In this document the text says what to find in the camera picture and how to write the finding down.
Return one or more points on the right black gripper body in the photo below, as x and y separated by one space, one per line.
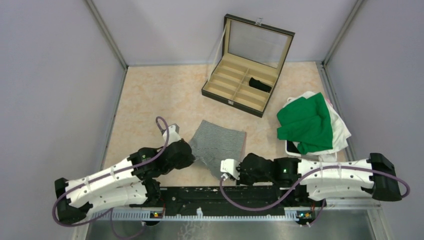
246 178

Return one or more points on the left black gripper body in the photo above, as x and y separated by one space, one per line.
186 162

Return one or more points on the grey striped underwear orange trim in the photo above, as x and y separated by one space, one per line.
212 144

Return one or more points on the black underwear with beige waistband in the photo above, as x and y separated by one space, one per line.
257 84

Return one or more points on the black leather compartment box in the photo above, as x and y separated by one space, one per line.
247 49

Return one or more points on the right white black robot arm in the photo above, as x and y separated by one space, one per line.
372 177

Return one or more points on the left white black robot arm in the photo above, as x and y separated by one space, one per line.
132 181

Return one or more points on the white basket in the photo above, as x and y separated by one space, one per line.
291 149

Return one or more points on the green cloth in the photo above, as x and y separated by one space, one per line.
306 121

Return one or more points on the white cloth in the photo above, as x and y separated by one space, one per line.
339 141

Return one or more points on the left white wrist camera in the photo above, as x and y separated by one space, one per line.
173 131

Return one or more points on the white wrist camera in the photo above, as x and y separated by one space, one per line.
173 131
230 167

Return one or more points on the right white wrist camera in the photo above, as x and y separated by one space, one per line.
230 167

